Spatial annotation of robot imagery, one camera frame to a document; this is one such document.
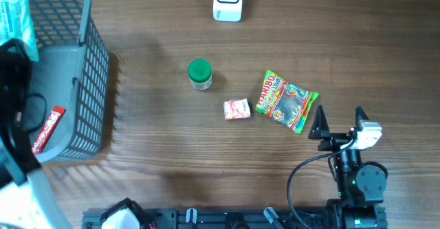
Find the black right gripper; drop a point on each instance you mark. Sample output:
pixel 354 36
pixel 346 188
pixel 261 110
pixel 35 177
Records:
pixel 320 130

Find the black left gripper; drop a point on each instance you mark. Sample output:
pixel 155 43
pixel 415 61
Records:
pixel 19 58

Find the teal wet wipes pack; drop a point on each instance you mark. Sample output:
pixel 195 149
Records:
pixel 16 23

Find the Haribo gummy candy bag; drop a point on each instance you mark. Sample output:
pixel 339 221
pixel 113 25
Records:
pixel 285 102

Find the red chocolate bar wrapper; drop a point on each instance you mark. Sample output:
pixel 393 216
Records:
pixel 47 129

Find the small red-white snack packet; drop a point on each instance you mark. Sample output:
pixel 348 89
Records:
pixel 236 109

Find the green-lidded Knorr jar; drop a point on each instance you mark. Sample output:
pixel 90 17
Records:
pixel 200 74

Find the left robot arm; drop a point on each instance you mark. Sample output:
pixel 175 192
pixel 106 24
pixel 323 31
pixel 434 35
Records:
pixel 27 200

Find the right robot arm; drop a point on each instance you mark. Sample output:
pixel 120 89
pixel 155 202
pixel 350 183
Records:
pixel 360 184

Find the white barcode scanner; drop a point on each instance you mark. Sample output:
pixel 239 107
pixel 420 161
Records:
pixel 227 10

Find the grey plastic shopping basket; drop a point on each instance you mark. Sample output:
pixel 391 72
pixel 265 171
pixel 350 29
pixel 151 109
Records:
pixel 72 72

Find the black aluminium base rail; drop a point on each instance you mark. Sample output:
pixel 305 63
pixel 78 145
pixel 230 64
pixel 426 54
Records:
pixel 313 217

